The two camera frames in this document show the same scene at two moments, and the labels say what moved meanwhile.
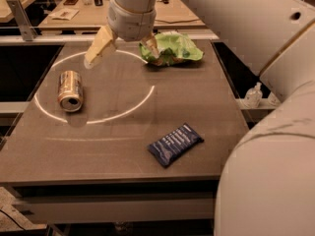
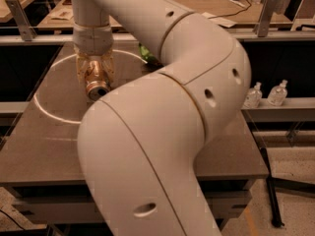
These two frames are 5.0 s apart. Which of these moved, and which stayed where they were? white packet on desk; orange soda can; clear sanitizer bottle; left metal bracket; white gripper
Moved: white gripper; orange soda can
Stayed: clear sanitizer bottle; left metal bracket; white packet on desk
